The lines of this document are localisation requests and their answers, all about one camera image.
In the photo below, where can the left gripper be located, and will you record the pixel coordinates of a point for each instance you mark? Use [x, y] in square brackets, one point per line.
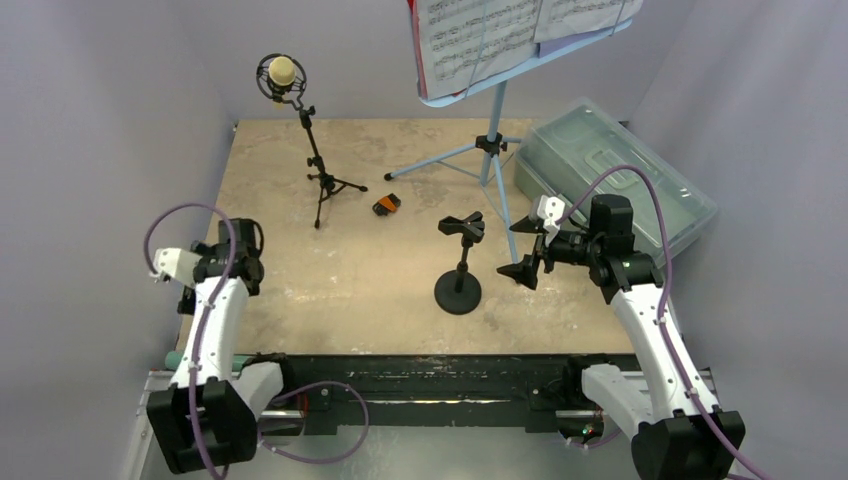
[202, 250]

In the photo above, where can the sheet music pages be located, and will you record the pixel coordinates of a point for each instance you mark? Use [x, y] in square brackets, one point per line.
[463, 46]

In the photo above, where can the black round-base mic stand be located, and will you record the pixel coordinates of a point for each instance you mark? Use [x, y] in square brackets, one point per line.
[457, 291]

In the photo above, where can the beige condenser microphone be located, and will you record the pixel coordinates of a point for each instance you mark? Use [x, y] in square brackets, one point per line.
[281, 79]

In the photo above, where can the teal toy microphone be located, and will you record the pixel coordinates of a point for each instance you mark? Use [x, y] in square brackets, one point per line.
[174, 358]

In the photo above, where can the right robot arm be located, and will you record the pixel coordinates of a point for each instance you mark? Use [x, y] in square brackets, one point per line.
[675, 424]

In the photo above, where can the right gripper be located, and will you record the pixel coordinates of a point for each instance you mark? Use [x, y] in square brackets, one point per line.
[542, 248]

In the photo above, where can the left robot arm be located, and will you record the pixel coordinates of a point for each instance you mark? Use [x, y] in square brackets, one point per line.
[208, 415]

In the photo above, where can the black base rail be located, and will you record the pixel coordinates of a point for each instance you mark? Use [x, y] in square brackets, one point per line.
[536, 393]

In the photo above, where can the black tripod mic stand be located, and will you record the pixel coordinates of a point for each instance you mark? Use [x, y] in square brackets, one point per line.
[329, 184]

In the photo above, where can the orange black hex key set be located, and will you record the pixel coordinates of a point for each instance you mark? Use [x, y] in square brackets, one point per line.
[386, 205]

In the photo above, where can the blue music stand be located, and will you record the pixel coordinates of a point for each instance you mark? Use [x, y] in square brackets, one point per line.
[493, 143]

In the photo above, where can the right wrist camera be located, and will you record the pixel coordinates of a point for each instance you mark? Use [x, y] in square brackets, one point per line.
[549, 210]

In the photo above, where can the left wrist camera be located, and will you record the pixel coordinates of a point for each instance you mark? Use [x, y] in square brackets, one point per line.
[175, 264]

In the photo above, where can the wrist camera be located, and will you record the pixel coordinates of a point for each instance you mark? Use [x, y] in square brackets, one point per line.
[549, 210]
[175, 264]

